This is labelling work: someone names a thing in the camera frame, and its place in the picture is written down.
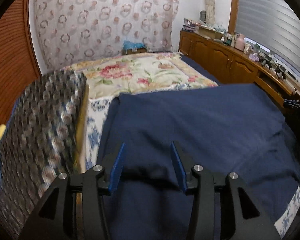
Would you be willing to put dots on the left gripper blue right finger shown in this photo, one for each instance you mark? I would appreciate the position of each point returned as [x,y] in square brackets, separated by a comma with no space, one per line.
[241,214]

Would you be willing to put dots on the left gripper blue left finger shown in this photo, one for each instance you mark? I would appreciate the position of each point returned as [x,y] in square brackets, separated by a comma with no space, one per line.
[54,217]

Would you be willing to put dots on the navy blue printed t-shirt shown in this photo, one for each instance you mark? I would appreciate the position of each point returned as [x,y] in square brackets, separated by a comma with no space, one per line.
[197,139]

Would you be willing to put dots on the dark circle-patterned folded cloth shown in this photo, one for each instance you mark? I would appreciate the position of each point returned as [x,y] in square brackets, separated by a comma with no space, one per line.
[38,144]

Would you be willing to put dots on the wooden sideboard cabinet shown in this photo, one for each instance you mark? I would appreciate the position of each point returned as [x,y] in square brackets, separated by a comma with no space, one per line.
[229,65]

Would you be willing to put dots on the yellow folded cloth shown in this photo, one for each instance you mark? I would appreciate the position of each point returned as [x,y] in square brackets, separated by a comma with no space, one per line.
[81,132]

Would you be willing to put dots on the pink jug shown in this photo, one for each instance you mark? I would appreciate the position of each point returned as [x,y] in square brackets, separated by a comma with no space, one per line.
[240,43]

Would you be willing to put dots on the grey window blind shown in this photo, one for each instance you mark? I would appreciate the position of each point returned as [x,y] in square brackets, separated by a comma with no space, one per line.
[274,25]

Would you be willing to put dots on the blue floral white blanket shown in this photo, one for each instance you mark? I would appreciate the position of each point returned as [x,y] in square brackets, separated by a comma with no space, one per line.
[95,127]

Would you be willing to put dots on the navy blue bed sheet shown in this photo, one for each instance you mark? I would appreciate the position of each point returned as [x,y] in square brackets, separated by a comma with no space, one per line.
[197,67]

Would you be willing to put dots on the cardboard box on sideboard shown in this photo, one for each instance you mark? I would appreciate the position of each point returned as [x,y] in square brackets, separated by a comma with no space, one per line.
[209,33]

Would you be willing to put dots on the floral pink bed quilt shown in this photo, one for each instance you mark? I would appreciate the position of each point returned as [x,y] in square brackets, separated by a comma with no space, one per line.
[139,73]

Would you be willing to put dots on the small white desk fan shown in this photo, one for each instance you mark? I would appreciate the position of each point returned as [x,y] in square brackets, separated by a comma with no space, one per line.
[202,16]

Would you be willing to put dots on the beige tied window curtain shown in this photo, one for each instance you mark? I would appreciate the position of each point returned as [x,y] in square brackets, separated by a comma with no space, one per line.
[210,1]

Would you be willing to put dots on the brown louvered wardrobe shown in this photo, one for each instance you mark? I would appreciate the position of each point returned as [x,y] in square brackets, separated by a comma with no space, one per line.
[18,64]

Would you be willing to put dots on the cardboard box with blue bag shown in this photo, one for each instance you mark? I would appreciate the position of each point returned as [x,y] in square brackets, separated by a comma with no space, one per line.
[129,47]

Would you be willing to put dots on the circle-patterned sheer curtain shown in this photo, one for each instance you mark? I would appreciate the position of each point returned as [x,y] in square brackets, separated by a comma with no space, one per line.
[71,31]

